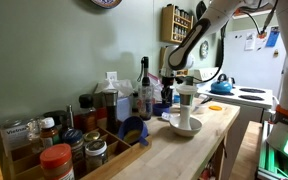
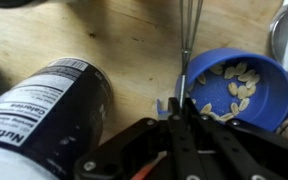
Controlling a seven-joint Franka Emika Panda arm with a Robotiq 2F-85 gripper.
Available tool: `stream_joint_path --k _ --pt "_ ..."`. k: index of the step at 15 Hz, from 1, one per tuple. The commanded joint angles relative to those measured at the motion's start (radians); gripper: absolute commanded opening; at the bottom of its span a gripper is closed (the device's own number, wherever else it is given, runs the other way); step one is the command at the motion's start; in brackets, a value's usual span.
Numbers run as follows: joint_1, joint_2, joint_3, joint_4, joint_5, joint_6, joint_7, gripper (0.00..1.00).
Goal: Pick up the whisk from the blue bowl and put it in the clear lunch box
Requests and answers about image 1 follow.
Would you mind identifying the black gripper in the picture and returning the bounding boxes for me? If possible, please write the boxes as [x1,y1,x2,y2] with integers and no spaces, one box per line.
[160,75,176,106]

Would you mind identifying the blue bowl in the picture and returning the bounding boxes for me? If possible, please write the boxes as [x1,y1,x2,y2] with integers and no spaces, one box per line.
[152,102,172,117]

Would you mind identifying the white ceramic bowl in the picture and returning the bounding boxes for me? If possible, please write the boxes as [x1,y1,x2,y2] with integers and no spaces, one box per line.
[168,115,204,138]

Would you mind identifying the clear plastic lunch box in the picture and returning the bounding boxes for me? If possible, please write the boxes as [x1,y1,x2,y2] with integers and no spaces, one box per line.
[193,103,209,115]

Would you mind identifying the pale blue box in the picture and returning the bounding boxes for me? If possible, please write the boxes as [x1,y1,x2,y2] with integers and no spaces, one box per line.
[116,95,134,122]

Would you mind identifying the red box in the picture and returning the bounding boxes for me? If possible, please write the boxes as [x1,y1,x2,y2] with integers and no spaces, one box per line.
[95,106,107,121]

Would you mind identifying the clear plastic bag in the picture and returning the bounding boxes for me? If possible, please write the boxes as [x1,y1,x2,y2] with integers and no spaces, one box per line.
[149,72,164,104]

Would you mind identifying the small white labelled packet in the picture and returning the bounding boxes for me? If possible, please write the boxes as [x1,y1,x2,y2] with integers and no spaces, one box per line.
[161,111,175,122]

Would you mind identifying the glass bottle with black pump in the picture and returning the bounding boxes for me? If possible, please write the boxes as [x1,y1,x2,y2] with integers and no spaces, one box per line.
[136,55,154,121]

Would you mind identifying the white pillar mill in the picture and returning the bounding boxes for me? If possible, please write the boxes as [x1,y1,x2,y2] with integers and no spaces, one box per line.
[175,84,199,131]

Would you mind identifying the small dark bottle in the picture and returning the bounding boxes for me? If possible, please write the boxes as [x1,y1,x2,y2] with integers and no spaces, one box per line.
[131,91,140,113]

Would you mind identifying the white crumpled bag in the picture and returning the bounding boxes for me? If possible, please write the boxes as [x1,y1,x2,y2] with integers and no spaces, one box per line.
[94,78,135,98]

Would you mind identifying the blue kettle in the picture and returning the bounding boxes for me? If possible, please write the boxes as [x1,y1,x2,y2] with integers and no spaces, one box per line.
[210,72,235,95]

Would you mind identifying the large wooden spice rack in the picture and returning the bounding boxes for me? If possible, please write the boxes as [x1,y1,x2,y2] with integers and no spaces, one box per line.
[160,4,195,45]

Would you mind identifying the wooden tray organiser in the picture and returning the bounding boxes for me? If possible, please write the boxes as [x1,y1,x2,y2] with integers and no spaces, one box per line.
[3,116,153,180]

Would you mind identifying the dark bottle with black cap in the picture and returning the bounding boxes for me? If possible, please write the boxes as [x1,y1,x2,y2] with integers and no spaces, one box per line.
[78,93,99,133]

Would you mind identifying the white electric stove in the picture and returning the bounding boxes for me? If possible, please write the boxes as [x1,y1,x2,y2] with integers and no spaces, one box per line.
[192,66,275,180]

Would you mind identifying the gold lid jar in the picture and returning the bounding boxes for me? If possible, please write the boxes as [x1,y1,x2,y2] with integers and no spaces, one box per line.
[83,130,102,145]

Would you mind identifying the white fridge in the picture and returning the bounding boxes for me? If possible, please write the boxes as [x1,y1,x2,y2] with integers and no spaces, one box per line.
[221,24,288,100]

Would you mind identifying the black hanging pan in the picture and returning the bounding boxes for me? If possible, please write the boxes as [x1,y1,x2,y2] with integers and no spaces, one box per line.
[195,0,208,21]

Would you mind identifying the white paper sheet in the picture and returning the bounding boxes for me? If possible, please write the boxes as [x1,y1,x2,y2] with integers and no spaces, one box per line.
[244,31,257,52]

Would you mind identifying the thin silver top bottle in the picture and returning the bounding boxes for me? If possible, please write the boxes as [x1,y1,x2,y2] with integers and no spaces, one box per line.
[65,104,75,130]

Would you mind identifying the blue lid jar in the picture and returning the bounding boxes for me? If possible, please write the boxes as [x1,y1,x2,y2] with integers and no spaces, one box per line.
[61,128,85,163]

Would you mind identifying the paper with orange picture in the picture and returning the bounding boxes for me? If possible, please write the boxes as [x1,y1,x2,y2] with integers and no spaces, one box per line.
[255,31,269,51]

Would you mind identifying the low black lid jar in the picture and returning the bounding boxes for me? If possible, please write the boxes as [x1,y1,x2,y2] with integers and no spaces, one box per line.
[43,109,67,129]

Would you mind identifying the blue paper sheet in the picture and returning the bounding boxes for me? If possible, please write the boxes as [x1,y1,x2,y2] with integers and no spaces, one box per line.
[265,25,281,49]

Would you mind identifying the white cap brown bottle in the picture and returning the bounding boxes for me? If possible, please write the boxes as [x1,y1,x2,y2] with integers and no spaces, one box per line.
[38,116,61,148]

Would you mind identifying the metal robot stand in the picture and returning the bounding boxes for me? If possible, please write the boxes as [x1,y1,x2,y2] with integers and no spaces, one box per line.
[255,120,288,180]

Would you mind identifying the orange lid jar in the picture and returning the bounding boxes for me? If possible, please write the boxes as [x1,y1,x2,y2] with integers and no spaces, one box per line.
[39,143,76,180]

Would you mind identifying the small clear glass jar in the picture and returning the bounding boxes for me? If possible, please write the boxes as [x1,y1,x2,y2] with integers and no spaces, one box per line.
[26,118,42,143]

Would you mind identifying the clear jar with white label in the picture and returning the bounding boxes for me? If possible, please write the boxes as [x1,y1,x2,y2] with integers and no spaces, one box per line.
[0,119,32,153]

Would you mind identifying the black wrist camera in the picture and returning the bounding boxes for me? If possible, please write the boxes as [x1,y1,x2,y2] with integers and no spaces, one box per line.
[182,75,196,86]

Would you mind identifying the black handled utensil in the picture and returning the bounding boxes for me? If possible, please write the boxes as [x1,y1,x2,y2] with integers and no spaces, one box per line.
[192,96,214,113]

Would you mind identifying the round wall clock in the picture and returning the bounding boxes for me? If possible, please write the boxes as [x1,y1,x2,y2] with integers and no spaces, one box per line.
[199,40,210,60]

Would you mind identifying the white wall outlet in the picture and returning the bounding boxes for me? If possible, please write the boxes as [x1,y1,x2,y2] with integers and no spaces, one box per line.
[105,70,119,82]

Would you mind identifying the decorative wall plate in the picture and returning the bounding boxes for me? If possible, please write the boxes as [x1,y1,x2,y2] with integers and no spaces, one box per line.
[90,0,124,10]

